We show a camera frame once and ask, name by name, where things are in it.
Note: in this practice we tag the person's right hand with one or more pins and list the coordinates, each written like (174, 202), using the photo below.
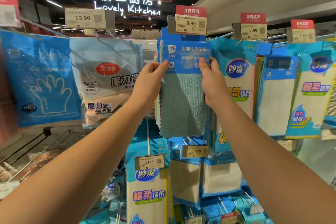
(214, 84)

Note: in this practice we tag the person's left hand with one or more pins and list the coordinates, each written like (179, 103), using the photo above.
(148, 87)

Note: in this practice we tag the white cloth packets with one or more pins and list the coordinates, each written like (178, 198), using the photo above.
(236, 69)

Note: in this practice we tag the blue-label white cloth packet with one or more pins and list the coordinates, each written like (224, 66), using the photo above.
(275, 100)

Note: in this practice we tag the blue antibacterial cloth packets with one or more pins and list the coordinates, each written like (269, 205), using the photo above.
(185, 179)

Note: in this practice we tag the hung scouring pad packet bunch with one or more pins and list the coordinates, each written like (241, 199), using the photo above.
(330, 105)

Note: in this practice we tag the person's right forearm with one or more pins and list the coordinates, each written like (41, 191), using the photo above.
(278, 174)

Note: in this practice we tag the hanging grey packets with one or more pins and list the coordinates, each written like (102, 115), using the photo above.
(102, 84)

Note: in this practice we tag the red white price tag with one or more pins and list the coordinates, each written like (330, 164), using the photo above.
(302, 32)
(252, 28)
(9, 11)
(189, 21)

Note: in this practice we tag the yellowish price tag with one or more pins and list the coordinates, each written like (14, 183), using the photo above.
(285, 145)
(149, 162)
(328, 134)
(195, 151)

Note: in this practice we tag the pale grey price tag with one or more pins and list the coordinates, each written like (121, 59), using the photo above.
(86, 18)

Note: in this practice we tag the hanging blue glove packets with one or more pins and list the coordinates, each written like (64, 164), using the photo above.
(42, 79)

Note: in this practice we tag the striped sponge packets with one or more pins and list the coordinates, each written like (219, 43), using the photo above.
(236, 210)

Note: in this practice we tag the hanging brownish packets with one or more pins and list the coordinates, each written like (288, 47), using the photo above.
(31, 158)

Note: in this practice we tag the hanging pink packets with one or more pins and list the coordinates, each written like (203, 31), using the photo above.
(6, 100)

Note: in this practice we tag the pale white price tag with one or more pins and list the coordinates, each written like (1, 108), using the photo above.
(9, 189)

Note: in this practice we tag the white lit wall sign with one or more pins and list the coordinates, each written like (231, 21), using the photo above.
(128, 0)

